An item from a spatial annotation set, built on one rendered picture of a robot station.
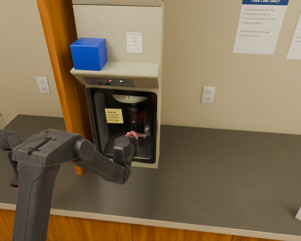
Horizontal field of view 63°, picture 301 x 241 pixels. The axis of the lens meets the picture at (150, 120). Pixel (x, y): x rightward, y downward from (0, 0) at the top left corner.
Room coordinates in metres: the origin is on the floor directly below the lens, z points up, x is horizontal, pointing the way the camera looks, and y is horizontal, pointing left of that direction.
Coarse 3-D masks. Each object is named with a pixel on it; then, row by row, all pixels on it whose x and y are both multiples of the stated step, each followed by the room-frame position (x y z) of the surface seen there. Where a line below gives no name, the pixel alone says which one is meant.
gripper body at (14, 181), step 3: (15, 168) 0.61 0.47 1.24; (15, 171) 0.61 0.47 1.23; (15, 174) 0.61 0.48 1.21; (15, 177) 0.62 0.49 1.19; (18, 177) 0.61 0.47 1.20; (12, 180) 0.60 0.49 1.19; (15, 180) 0.60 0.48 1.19; (18, 180) 0.60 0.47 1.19; (12, 183) 0.59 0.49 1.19; (15, 183) 0.59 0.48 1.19
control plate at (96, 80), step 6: (84, 78) 0.86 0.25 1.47; (90, 78) 0.86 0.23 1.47; (96, 78) 0.85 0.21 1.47; (102, 78) 0.85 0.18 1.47; (108, 78) 0.84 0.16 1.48; (114, 78) 0.84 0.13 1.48; (90, 84) 0.91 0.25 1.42; (96, 84) 0.90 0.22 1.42; (102, 84) 0.90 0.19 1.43; (132, 84) 0.87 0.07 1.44
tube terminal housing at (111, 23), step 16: (80, 16) 0.95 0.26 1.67; (96, 16) 0.94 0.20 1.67; (112, 16) 0.93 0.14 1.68; (128, 16) 0.93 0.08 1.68; (144, 16) 0.92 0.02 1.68; (160, 16) 0.91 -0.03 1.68; (80, 32) 0.95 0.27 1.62; (96, 32) 0.94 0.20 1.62; (112, 32) 0.93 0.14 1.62; (144, 32) 0.92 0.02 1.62; (160, 32) 0.91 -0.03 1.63; (112, 48) 0.93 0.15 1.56; (144, 48) 0.92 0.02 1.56; (160, 48) 0.91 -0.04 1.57; (160, 80) 0.93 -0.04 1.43; (160, 96) 0.96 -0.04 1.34; (160, 112) 0.99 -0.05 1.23; (112, 160) 0.94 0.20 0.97
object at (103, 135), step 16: (96, 96) 0.93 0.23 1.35; (112, 96) 0.92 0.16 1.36; (128, 96) 0.91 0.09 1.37; (144, 96) 0.90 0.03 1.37; (96, 112) 0.93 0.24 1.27; (128, 112) 0.91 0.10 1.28; (144, 112) 0.90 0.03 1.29; (96, 128) 0.93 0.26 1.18; (112, 128) 0.92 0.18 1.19; (128, 128) 0.91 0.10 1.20; (112, 144) 0.92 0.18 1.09; (144, 144) 0.90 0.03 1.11; (144, 160) 0.90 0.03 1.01
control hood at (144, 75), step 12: (72, 72) 0.83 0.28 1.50; (84, 72) 0.83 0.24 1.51; (96, 72) 0.83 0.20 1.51; (108, 72) 0.82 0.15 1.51; (120, 72) 0.82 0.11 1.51; (132, 72) 0.82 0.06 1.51; (144, 72) 0.82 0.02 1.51; (156, 72) 0.82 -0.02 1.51; (84, 84) 0.92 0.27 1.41; (144, 84) 0.86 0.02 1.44; (156, 84) 0.85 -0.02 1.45
